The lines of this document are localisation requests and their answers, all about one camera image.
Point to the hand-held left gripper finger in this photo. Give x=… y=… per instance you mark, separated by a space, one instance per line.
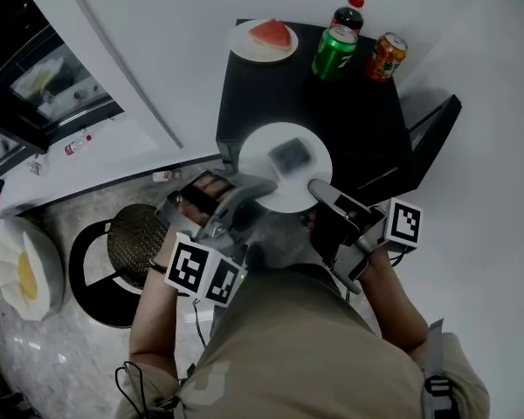
x=255 y=188

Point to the black framed window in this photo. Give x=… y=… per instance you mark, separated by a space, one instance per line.
x=8 y=59

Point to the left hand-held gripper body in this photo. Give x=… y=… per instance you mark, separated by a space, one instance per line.
x=201 y=269

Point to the green soda can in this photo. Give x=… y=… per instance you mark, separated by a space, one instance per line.
x=332 y=59

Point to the white jar red label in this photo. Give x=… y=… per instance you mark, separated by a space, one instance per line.
x=162 y=176

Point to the person's left forearm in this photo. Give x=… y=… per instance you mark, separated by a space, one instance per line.
x=153 y=321

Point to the white yellow egg cushion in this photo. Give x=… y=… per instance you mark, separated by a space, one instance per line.
x=13 y=256

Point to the orange drink can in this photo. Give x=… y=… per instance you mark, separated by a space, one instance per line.
x=384 y=61

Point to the red watermelon slice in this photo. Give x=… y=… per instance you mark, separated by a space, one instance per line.
x=270 y=35

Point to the black mini fridge cabinet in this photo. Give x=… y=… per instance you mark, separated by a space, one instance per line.
x=358 y=120

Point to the person's left hand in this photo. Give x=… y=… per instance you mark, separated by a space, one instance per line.
x=205 y=186

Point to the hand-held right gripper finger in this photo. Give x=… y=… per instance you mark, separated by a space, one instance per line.
x=323 y=190

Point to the wicker stool black frame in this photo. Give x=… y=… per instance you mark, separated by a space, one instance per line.
x=135 y=242

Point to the person's beige shirt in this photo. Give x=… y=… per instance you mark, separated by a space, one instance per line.
x=288 y=356

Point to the person's right forearm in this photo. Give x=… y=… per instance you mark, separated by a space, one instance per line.
x=388 y=304

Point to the cola bottle red cap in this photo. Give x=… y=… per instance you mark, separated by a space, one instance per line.
x=347 y=15

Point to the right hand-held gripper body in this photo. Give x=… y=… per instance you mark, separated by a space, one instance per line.
x=401 y=225

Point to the white round plate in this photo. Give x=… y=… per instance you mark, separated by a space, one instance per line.
x=262 y=146
x=244 y=46

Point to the small clear bottle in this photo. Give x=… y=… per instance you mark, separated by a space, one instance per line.
x=36 y=166

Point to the clear bottle red label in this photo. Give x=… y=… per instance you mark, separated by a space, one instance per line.
x=76 y=146

